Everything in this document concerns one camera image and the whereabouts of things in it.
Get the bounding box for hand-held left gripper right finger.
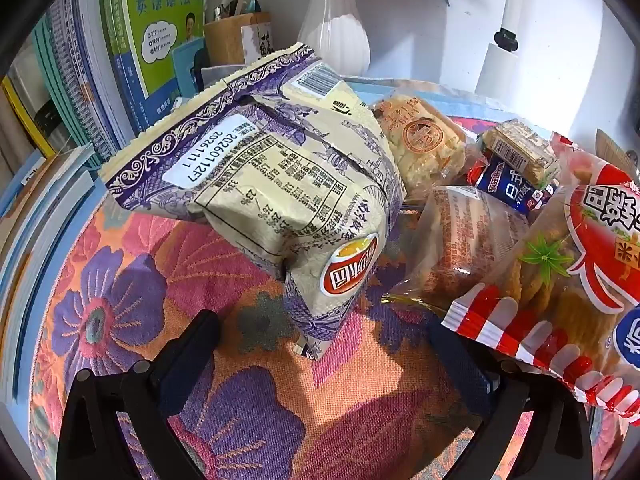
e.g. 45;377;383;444
429;316;596;480

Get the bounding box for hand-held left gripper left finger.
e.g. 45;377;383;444
56;309;223;480

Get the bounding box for brown pastry clear packet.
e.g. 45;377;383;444
382;185;531;318

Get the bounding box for red white rice cracker bag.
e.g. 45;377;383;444
442;132;640;428

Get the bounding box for beige purple chip bag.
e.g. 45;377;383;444
97;42;408;361

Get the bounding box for beige puffed snack bar packet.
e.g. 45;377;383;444
372;91;468;188

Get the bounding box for floral woven cloth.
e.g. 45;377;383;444
27;180;640;480

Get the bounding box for blue red snack packet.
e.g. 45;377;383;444
467;152;558;216

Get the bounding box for stack of flat books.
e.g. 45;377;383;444
0;145;108;311

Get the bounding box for small beige cracker packet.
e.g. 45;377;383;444
481;119;561;186

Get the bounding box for blue spined book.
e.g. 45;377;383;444
97;0;151;135

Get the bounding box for yellow edged book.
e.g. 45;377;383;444
0;74;57;160

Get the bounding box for row of teal workbooks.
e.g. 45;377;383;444
32;0;132;163

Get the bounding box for white stand with black knob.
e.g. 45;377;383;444
474;0;537;97

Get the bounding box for wooden pen holder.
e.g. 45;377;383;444
204;11;274;69

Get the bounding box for green book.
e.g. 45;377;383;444
121;0;207;101

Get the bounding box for scissors in pen holder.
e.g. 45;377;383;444
215;0;262;18

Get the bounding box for white ribbed vase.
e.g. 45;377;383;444
295;0;372;77

